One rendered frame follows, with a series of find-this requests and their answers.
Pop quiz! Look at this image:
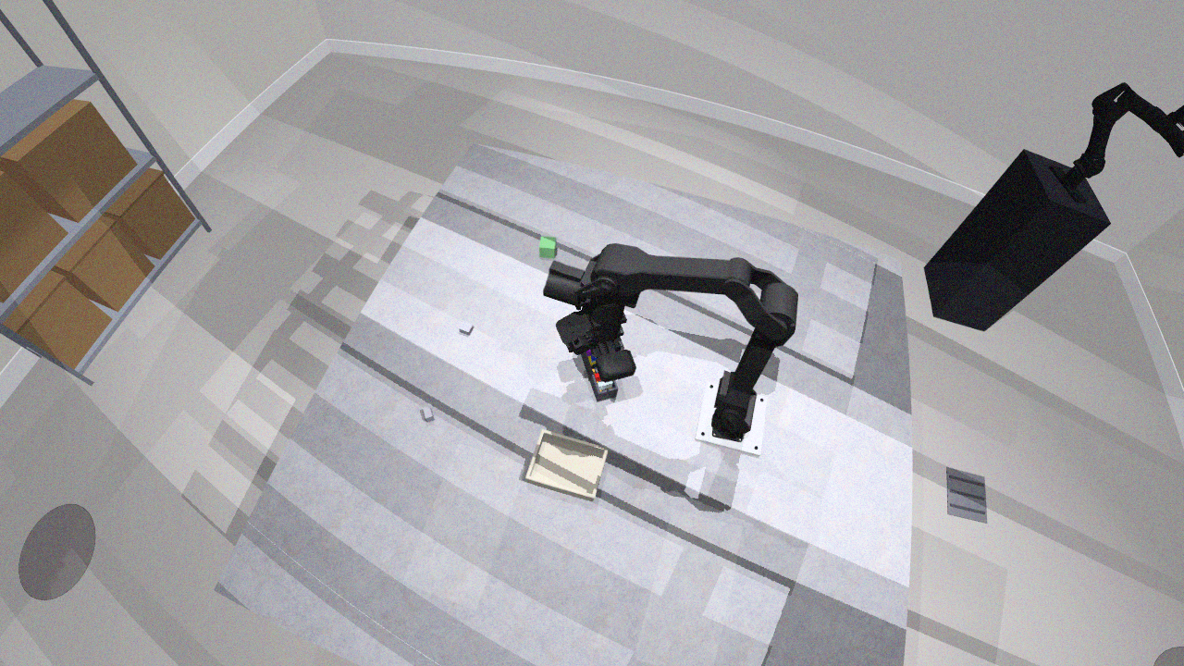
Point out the green cube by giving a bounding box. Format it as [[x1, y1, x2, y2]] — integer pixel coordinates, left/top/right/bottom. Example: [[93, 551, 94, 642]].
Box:
[[539, 237, 556, 260]]

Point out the beige shallow rectangular tray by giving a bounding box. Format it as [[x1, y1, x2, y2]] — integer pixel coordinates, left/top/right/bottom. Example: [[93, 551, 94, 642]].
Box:
[[525, 429, 609, 501]]

